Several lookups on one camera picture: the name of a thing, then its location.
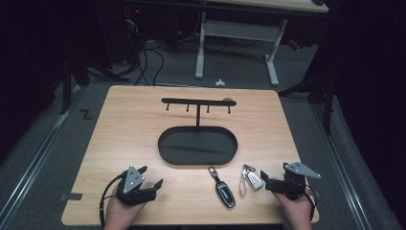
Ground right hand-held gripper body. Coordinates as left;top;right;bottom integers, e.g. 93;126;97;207
267;161;322;201

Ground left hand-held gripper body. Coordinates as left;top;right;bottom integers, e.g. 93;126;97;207
115;165;158;206

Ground silver car key with ring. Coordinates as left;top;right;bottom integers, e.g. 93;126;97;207
238;164;265;198

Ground black car key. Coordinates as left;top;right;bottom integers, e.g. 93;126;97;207
207;165;237;210

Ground black key rack with tray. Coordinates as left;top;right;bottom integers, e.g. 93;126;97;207
157;97;239;167

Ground person's right hand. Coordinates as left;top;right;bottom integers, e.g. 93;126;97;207
273;189;314;230

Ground person's left hand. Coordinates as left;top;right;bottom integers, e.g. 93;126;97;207
102;186;147;230

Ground black metal stand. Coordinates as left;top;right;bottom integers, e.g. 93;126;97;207
278;72;337;136
58;56;92;116

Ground small red object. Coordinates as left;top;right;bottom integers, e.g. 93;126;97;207
287;39;302;52

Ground white-legged desk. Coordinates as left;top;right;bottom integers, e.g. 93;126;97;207
193;0;330;88

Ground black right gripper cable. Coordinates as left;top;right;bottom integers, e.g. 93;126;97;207
304;184;321;222

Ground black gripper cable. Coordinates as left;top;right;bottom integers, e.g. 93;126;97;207
304;184;321;222
99;172;129;230

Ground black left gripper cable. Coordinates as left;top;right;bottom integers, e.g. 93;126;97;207
99;172;129;230

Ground metal floor rail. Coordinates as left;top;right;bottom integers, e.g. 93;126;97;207
0;85;84;222
310;103;373;230

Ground black floor cables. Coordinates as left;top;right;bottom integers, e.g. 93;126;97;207
133;40;166;87

